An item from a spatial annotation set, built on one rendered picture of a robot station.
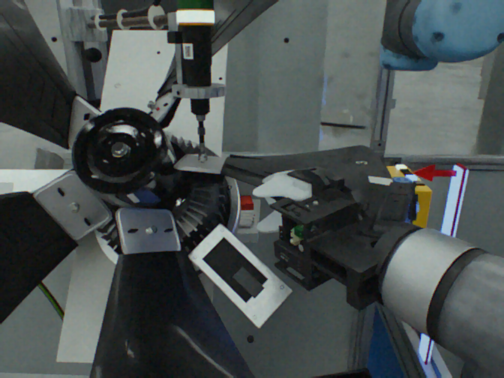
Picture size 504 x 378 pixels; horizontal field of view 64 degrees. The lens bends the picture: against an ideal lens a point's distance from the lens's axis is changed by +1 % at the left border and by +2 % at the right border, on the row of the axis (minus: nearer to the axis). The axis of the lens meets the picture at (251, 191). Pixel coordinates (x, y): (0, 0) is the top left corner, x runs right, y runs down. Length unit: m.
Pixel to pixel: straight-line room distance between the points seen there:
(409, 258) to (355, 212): 0.09
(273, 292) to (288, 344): 1.07
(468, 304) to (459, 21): 0.25
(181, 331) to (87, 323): 0.30
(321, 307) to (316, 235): 1.21
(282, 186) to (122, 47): 0.64
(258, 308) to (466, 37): 0.42
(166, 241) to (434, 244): 0.35
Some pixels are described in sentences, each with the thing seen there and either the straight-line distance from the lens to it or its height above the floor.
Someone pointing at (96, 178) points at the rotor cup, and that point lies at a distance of 0.52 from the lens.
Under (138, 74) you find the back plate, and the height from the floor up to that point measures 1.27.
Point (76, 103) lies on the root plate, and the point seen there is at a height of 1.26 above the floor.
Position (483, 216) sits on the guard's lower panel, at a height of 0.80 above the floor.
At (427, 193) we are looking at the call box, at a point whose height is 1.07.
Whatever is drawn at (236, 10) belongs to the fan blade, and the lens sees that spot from 0.67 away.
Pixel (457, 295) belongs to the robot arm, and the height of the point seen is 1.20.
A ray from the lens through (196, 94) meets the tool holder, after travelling 0.50.
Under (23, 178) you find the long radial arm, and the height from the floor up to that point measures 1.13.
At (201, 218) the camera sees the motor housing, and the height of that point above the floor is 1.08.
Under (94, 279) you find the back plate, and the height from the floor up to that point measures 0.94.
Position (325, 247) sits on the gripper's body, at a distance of 0.34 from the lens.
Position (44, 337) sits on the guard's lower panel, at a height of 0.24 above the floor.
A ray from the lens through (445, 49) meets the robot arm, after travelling 0.43.
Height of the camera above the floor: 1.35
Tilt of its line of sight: 21 degrees down
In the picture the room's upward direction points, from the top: straight up
